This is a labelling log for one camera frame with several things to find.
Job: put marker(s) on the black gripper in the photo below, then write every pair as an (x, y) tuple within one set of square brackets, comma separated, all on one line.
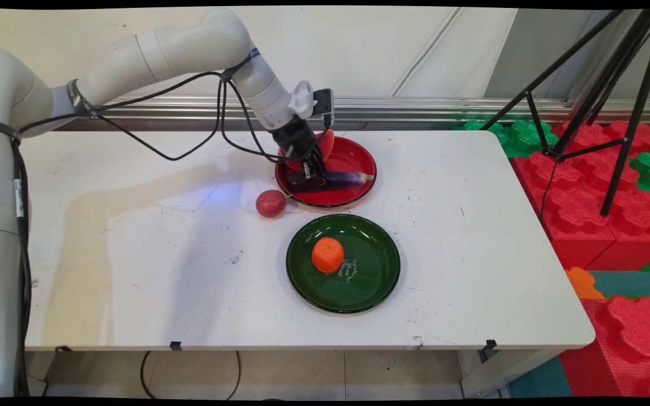
[(295, 140)]

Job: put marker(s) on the purple eggplant toy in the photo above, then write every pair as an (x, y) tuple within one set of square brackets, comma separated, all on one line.
[(345, 179)]

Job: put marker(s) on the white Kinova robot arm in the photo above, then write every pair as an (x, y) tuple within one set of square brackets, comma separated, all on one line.
[(178, 48)]

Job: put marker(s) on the red watermelon slice toy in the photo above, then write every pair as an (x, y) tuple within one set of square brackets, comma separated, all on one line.
[(326, 144)]

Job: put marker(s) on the red plate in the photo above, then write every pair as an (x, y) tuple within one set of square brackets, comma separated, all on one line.
[(350, 160)]

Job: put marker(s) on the red round potato toy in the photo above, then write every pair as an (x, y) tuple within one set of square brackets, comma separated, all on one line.
[(271, 203)]

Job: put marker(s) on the orange fruit toy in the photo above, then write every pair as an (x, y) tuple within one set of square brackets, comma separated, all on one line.
[(328, 254)]

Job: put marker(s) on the dark green plate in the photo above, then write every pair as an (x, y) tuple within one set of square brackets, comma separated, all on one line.
[(364, 265)]

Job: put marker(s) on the large red foam block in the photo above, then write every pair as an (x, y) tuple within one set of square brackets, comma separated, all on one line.
[(567, 208)]

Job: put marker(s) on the white table leg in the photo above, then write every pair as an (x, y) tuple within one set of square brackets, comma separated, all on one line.
[(500, 375)]

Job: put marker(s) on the orange foam piece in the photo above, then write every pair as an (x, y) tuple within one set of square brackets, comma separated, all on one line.
[(583, 283)]

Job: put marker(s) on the black tripod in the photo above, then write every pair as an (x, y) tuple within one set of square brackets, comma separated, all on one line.
[(613, 96)]

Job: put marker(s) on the teal foam mat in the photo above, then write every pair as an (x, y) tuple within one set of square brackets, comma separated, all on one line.
[(629, 283)]

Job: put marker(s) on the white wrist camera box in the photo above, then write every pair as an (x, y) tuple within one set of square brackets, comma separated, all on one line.
[(323, 104)]

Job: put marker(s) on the aluminium wall rail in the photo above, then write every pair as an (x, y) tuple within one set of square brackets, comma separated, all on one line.
[(415, 108)]

